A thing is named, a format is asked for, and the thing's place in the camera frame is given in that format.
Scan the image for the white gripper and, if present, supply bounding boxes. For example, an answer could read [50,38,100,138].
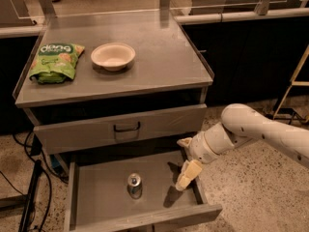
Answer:
[175,131,218,191]

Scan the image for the redbull can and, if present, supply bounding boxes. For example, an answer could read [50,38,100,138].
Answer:
[126,173,142,199]

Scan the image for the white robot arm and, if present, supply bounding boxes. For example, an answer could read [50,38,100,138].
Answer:
[176,103,309,191]

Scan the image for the open grey middle drawer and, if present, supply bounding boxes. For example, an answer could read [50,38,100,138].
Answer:
[64,143,222,232]

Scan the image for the closed grey upper drawer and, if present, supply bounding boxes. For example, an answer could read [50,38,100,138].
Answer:
[34,104,207,155]

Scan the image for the grey metal cabinet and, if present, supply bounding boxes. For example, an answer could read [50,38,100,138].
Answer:
[15,11,212,154]

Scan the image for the black stand leg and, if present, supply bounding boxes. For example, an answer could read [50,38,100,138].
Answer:
[18,159,42,232]

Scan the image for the green chips bag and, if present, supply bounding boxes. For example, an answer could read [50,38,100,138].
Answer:
[29,43,85,84]

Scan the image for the black drawer handle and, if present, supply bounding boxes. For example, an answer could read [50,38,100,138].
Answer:
[113,121,141,133]

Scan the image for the yellow wheeled cart frame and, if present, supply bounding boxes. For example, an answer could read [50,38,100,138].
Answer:
[271,44,309,124]

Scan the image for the black floor cables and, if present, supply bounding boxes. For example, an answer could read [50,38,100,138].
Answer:
[0,130,70,232]

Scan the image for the white horizontal rail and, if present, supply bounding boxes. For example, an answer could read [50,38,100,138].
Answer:
[175,8,309,25]

